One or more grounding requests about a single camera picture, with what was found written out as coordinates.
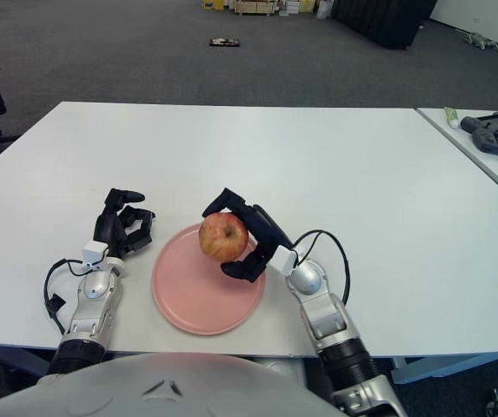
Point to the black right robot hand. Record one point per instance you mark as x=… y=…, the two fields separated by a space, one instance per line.
x=266 y=228

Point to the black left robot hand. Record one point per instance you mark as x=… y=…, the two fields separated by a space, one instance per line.
x=110 y=226

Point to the red yellow apple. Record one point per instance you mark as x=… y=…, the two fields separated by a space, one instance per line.
x=222 y=236

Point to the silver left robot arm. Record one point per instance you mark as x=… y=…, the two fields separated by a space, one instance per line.
x=93 y=304

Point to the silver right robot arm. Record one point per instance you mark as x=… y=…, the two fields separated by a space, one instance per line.
x=335 y=321

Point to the pink round plate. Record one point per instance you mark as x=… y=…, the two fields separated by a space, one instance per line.
x=201 y=299

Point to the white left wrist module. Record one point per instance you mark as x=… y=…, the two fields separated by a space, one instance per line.
x=95 y=254

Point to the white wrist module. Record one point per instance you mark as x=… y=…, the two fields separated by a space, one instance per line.
x=285 y=260
x=95 y=254

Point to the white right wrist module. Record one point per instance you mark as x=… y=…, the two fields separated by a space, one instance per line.
x=285 y=260

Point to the grey robot torso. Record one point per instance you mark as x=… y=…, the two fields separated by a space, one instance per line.
x=153 y=386

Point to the flat black tray with items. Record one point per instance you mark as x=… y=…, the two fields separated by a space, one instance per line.
x=224 y=42

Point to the green white tube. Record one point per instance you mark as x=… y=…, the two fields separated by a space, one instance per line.
x=451 y=116

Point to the wooden pallet crate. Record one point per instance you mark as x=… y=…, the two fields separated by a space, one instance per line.
x=253 y=8

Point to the white carton boxes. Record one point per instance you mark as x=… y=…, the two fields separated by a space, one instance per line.
x=294 y=6

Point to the white plastic bag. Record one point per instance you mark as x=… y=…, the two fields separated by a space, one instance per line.
x=324 y=8

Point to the yellow box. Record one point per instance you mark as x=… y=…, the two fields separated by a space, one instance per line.
x=212 y=4

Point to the black curtain partition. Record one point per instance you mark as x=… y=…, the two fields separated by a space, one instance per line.
x=383 y=19

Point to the black handheld controller with screen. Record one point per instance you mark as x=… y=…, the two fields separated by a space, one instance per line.
x=492 y=122

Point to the grey robot dog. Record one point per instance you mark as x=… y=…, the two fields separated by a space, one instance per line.
x=481 y=41

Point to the grey table frame beam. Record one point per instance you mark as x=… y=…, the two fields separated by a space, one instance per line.
x=9 y=358

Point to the white table frame beam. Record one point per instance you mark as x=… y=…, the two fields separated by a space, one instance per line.
x=440 y=367

